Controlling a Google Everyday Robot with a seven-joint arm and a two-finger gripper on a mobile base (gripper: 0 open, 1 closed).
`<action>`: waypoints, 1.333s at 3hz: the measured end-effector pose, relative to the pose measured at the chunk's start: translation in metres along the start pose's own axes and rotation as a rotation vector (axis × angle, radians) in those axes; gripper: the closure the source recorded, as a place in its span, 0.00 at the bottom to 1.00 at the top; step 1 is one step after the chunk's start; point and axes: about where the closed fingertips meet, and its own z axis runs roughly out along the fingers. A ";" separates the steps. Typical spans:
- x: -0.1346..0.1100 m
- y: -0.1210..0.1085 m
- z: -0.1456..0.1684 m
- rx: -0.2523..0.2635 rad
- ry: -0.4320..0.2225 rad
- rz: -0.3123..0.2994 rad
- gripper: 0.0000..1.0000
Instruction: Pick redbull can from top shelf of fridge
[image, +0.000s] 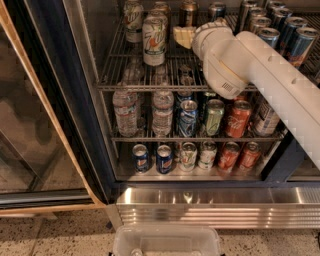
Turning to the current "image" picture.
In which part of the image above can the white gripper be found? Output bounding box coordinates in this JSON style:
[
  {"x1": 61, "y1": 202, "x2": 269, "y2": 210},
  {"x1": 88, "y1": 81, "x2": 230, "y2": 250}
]
[{"x1": 173, "y1": 22, "x2": 235, "y2": 61}]

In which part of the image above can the lone blue redbull can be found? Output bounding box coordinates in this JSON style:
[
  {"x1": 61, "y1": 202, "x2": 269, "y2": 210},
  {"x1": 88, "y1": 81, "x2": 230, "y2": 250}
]
[{"x1": 208, "y1": 2, "x2": 226, "y2": 22}]

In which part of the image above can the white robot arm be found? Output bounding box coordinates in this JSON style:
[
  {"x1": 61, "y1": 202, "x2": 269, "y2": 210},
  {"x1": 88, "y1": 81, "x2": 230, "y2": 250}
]
[{"x1": 173, "y1": 21, "x2": 320, "y2": 168}]

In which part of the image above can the brown tall can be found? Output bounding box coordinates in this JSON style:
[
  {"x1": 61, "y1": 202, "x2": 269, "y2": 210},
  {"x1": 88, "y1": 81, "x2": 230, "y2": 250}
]
[{"x1": 179, "y1": 0, "x2": 199, "y2": 27}]

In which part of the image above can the front 7up tall can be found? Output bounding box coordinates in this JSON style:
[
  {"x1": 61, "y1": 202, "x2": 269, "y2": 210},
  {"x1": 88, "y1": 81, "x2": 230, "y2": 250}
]
[{"x1": 142, "y1": 18, "x2": 166, "y2": 66}]

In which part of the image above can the back brown can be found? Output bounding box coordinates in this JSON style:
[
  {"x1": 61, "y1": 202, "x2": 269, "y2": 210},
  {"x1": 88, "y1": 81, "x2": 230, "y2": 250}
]
[{"x1": 153, "y1": 1, "x2": 171, "y2": 16}]

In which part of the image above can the middle 7up can behind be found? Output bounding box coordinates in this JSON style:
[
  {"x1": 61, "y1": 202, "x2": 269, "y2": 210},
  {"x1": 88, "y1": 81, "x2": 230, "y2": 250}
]
[{"x1": 147, "y1": 9, "x2": 168, "y2": 26}]

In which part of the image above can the back left 7up can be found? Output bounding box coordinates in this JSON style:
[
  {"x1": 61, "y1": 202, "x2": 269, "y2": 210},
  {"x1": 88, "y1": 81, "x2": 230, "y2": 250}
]
[{"x1": 123, "y1": 0, "x2": 144, "y2": 43}]

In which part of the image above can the blue pepsi can middle shelf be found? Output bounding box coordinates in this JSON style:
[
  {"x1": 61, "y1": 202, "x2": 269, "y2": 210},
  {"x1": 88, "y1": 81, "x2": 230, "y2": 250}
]
[{"x1": 178, "y1": 100, "x2": 198, "y2": 137}]

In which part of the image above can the green can middle shelf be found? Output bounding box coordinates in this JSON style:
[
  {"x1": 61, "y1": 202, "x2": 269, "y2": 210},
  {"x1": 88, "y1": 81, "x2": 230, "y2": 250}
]
[{"x1": 204, "y1": 99, "x2": 224, "y2": 136}]

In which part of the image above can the front redbull can left row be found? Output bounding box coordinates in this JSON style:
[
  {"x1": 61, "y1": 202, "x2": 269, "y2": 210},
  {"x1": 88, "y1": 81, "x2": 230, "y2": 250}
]
[{"x1": 257, "y1": 27, "x2": 280, "y2": 49}]

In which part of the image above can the red coca cola can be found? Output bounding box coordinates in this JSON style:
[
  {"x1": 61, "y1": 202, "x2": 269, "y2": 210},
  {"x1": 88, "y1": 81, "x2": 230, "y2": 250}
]
[{"x1": 224, "y1": 100, "x2": 252, "y2": 138}]

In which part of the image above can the right 7up can bottom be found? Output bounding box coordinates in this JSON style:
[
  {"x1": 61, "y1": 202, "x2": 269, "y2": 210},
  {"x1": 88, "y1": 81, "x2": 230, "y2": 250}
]
[{"x1": 198, "y1": 141, "x2": 217, "y2": 170}]

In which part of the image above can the left 7up can bottom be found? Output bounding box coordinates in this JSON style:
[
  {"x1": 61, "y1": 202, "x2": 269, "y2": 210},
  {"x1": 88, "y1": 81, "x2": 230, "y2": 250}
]
[{"x1": 180, "y1": 142, "x2": 197, "y2": 171}]

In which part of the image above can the right pepsi can bottom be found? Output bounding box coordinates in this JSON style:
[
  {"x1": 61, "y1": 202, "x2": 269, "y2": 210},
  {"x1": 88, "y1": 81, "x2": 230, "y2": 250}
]
[{"x1": 156, "y1": 145, "x2": 173, "y2": 174}]

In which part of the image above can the pepsi can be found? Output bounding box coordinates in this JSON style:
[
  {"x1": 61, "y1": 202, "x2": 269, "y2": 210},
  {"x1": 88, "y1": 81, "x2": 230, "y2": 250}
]
[
  {"x1": 132, "y1": 144, "x2": 149, "y2": 173},
  {"x1": 156, "y1": 145, "x2": 173, "y2": 174}
]

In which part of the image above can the left pepsi can bottom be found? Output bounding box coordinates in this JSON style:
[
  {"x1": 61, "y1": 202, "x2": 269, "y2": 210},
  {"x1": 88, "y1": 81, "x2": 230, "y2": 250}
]
[{"x1": 132, "y1": 144, "x2": 149, "y2": 173}]

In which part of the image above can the left coke can bottom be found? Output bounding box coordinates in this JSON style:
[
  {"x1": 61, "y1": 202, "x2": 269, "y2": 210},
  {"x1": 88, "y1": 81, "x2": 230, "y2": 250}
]
[{"x1": 218, "y1": 142, "x2": 240, "y2": 173}]

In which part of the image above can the coke can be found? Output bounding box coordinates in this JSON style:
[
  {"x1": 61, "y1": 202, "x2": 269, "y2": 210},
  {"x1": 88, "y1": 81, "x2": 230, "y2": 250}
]
[
  {"x1": 238, "y1": 142, "x2": 261, "y2": 170},
  {"x1": 218, "y1": 142, "x2": 240, "y2": 173}
]

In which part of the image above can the right coke can bottom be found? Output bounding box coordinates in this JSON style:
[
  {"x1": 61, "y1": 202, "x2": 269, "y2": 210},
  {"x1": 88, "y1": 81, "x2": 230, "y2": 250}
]
[{"x1": 238, "y1": 142, "x2": 261, "y2": 170}]

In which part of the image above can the glass fridge door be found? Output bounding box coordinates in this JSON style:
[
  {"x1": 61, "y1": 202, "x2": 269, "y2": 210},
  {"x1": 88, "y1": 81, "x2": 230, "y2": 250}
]
[{"x1": 0, "y1": 0, "x2": 108, "y2": 217}]

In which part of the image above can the steel fridge base grille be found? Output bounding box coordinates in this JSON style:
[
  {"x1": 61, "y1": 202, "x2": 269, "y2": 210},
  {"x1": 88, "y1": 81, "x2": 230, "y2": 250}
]
[{"x1": 106, "y1": 187, "x2": 320, "y2": 229}]

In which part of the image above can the right water bottle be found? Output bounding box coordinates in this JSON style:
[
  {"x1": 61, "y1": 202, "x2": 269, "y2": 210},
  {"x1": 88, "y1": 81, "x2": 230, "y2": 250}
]
[{"x1": 152, "y1": 90, "x2": 174, "y2": 137}]

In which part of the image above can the water bottle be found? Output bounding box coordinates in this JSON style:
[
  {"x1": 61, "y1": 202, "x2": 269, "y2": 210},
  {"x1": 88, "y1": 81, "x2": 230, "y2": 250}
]
[
  {"x1": 112, "y1": 82, "x2": 137, "y2": 137},
  {"x1": 152, "y1": 90, "x2": 174, "y2": 137}
]

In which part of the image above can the left water bottle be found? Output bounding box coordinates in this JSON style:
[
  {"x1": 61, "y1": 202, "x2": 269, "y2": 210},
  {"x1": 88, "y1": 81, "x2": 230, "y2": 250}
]
[{"x1": 112, "y1": 82, "x2": 137, "y2": 137}]

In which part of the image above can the clear plastic bin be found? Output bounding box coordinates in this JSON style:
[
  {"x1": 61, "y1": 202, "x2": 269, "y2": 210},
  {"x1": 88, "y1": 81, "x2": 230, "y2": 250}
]
[{"x1": 112, "y1": 224, "x2": 220, "y2": 256}]

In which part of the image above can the top wire shelf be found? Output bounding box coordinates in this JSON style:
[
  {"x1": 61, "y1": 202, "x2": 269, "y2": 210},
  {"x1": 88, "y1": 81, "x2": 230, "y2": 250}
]
[{"x1": 97, "y1": 11, "x2": 320, "y2": 93}]

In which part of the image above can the wire shelf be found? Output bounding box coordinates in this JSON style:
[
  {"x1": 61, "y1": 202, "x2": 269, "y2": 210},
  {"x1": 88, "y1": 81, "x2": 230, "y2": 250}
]
[
  {"x1": 110, "y1": 113, "x2": 286, "y2": 144},
  {"x1": 97, "y1": 11, "x2": 320, "y2": 93}
]

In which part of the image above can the middle wire shelf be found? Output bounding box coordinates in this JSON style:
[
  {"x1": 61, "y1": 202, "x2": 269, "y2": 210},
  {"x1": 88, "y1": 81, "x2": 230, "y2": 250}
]
[{"x1": 110, "y1": 113, "x2": 286, "y2": 144}]

